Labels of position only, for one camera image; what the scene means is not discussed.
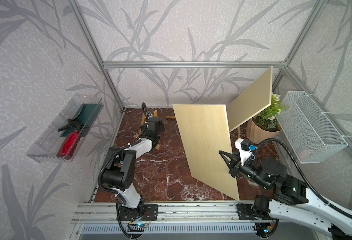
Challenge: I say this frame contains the left black cable conduit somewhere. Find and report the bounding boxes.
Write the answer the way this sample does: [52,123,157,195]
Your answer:
[97,102,152,194]

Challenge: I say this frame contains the white wire mesh basket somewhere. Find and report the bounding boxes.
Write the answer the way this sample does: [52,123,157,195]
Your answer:
[277,91,348,164]

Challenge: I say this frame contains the green flat sheet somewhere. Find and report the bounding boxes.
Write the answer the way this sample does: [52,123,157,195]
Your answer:
[58,104,103,138]

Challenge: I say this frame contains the aluminium frame rails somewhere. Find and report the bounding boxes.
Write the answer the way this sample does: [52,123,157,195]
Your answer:
[80,1,352,209]

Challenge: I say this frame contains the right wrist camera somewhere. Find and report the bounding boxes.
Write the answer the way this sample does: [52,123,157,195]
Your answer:
[235,139,256,166]

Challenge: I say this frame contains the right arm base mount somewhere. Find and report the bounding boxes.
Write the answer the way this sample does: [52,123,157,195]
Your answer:
[236,203,275,221]

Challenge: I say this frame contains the light plywood board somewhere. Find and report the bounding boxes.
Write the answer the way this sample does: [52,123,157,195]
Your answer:
[172,104,240,201]

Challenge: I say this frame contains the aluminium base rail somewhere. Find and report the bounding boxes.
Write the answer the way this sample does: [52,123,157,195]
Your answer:
[64,201,325,235]

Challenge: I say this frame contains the green white-flowered plant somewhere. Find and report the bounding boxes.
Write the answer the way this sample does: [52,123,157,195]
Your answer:
[252,93,290,132]

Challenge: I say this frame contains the clear plastic wall bin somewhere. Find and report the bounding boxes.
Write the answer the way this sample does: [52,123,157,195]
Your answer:
[26,94,104,163]

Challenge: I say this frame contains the right black cable conduit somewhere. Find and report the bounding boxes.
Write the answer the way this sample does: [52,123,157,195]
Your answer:
[253,137,352,224]

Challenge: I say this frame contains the black cable conduit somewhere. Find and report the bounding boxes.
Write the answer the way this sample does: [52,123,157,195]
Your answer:
[97,102,152,194]
[253,137,352,224]

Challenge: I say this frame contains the pink item in basket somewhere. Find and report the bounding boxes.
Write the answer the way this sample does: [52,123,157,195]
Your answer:
[299,149,314,160]

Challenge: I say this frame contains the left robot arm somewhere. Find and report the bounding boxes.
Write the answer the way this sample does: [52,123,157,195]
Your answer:
[97,117,164,209]

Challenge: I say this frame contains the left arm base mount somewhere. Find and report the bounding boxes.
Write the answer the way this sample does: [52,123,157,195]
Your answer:
[117,204,159,221]

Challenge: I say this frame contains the beige ribbed flower pot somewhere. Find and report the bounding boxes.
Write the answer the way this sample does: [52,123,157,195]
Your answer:
[246,119,282,144]

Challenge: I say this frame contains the red spray bottle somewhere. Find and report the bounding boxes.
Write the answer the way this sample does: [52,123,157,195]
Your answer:
[56,130,80,160]

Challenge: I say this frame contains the small wooden easel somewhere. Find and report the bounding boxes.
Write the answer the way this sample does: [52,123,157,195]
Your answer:
[134,110,164,150]

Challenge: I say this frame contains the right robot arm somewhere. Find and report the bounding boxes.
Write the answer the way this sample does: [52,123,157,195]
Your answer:
[219,151,352,240]

